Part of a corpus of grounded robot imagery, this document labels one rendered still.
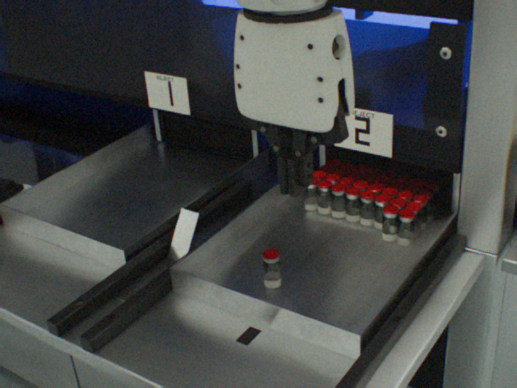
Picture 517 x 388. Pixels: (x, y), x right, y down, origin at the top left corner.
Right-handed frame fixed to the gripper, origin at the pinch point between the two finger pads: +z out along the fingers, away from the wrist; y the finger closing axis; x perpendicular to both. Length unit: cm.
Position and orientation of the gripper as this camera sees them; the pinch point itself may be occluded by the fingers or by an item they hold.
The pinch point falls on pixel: (295, 170)
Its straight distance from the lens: 66.3
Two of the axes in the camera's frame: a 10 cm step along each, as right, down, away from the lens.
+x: -5.6, 4.3, -7.1
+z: 0.6, 8.8, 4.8
